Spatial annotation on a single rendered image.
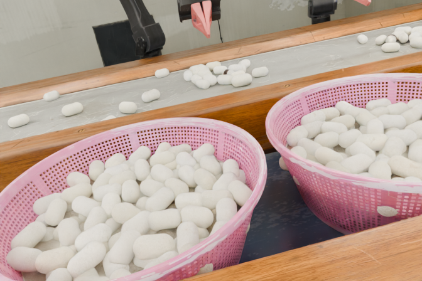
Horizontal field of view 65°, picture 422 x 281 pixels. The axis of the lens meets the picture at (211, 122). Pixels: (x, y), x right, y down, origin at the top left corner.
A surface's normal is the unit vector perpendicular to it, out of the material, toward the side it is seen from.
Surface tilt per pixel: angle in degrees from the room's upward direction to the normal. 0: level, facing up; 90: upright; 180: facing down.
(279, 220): 0
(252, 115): 90
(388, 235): 0
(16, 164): 90
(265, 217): 0
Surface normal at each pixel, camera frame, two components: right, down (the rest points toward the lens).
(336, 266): -0.17, -0.90
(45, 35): 0.26, 0.35
